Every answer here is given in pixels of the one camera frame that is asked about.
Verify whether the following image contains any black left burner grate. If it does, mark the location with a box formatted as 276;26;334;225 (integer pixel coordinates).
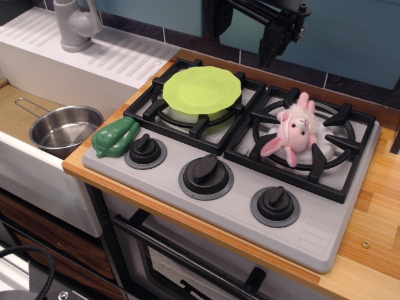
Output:
124;59;266;155

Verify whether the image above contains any white toy sink basin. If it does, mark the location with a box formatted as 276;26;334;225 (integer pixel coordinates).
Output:
1;7;179;237

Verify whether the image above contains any black braided cable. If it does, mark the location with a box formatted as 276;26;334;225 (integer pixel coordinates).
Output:
0;245;56;300

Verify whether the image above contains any small stainless steel pot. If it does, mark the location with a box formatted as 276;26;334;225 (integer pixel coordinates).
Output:
14;97;104;159

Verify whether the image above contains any black right burner grate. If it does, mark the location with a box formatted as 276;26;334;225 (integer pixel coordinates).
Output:
224;86;377;203

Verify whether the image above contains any grey toy faucet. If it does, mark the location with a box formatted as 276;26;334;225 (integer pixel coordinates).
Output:
53;0;102;53

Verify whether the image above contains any black right stove knob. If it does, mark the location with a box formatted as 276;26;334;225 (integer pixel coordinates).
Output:
250;186;300;228

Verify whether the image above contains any black burner grate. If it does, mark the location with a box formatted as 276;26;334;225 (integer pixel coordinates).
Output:
124;59;266;155
224;86;377;203

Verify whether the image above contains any pink stuffed rabbit toy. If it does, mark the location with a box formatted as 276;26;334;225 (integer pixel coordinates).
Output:
260;92;319;168

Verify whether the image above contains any toy oven door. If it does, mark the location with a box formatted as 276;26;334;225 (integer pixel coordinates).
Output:
106;199;313;300

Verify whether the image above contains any black left stove knob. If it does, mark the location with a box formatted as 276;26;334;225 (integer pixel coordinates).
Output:
124;134;168;170

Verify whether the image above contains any green toy bell pepper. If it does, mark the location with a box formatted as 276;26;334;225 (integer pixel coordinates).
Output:
91;116;140;158

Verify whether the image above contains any light green plastic plate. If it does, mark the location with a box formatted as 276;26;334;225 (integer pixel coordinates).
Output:
162;66;242;114

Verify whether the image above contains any black oven door handle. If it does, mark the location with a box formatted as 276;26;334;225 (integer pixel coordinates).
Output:
112;215;266;299

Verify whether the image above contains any grey toy stove top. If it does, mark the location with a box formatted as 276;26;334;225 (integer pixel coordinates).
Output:
81;57;382;274

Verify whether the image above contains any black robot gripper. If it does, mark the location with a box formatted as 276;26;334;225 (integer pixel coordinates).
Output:
202;0;312;67

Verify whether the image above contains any black stove knob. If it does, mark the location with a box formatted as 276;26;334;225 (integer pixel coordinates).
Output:
178;154;234;201
250;186;300;228
124;134;168;170

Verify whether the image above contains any brown wooden drawer front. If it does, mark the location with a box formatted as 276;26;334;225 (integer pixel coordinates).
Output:
1;189;124;299

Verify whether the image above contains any black middle stove knob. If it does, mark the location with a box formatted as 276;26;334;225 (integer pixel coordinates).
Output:
178;154;234;201

